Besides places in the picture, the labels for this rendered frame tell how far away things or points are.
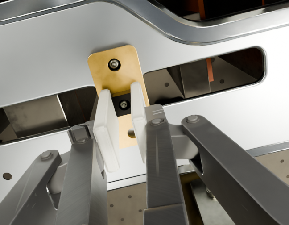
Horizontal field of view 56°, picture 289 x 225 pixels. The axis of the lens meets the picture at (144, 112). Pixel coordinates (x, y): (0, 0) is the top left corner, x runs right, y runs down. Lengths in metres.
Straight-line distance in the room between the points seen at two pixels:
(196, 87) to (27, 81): 0.22
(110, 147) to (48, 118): 0.11
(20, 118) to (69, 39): 0.09
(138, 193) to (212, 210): 0.40
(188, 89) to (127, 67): 0.17
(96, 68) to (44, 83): 0.05
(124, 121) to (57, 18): 0.09
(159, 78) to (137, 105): 0.38
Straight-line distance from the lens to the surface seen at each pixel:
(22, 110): 0.26
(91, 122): 0.18
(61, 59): 0.22
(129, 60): 0.21
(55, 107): 0.25
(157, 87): 0.54
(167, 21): 0.21
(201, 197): 0.28
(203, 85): 0.37
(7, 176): 0.63
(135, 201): 0.68
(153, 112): 0.17
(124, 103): 0.21
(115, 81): 0.21
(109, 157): 0.16
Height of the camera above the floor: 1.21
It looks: 67 degrees down
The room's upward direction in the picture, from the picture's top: 169 degrees clockwise
